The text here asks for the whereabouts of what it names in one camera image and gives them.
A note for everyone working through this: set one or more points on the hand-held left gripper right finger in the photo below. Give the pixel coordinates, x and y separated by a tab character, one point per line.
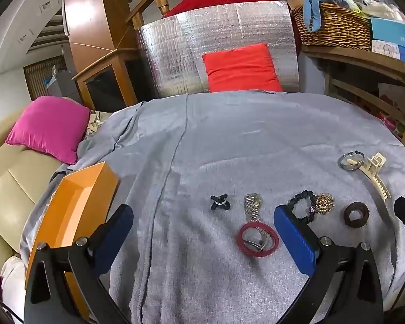
295	239

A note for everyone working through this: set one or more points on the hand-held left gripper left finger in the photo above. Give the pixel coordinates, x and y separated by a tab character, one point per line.
116	234

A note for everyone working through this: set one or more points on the orange box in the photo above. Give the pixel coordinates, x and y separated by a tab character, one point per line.
74	199

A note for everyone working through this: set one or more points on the silver bangle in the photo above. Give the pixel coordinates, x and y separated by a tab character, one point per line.
344	166

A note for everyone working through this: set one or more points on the black scrunchie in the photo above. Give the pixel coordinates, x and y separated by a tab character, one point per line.
298	196

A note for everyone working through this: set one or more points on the gold spiky brooch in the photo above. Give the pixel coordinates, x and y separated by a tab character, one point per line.
325	203

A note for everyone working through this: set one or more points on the gold metal watch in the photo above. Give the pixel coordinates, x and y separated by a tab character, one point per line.
253	206

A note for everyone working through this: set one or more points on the cream hair claw clip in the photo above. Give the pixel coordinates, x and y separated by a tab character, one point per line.
374	172

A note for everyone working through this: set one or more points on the small black hair clip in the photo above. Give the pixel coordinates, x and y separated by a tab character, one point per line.
219	204

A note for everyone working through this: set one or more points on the beige sofa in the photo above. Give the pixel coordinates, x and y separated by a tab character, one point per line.
6	195

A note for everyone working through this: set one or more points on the grey cloth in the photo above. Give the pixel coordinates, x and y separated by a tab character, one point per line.
222	141

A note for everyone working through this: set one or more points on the pink pillow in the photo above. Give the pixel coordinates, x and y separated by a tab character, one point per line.
47	125

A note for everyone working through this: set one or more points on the wooden shelf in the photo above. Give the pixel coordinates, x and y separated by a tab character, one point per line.
357	57

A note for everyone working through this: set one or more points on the white patterned box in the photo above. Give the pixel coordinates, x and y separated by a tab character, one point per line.
384	49

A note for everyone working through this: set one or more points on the wooden window blind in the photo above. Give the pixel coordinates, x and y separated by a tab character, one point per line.
37	74

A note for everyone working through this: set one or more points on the red pillow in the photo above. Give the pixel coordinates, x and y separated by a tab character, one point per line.
239	67

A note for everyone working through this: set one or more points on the silver foil mat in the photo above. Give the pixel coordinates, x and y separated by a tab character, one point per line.
168	57

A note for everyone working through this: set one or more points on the teal cardboard box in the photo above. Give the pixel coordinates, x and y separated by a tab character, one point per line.
391	30

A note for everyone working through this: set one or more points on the wicker basket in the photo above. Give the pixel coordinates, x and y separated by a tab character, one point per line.
337	27

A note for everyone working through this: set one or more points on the wooden cabinet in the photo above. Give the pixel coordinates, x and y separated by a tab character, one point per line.
91	23

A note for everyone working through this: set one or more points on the clear plastic bag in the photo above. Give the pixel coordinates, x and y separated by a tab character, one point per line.
374	3

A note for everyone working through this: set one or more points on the wooden railing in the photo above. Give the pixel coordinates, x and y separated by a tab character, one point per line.
162	3

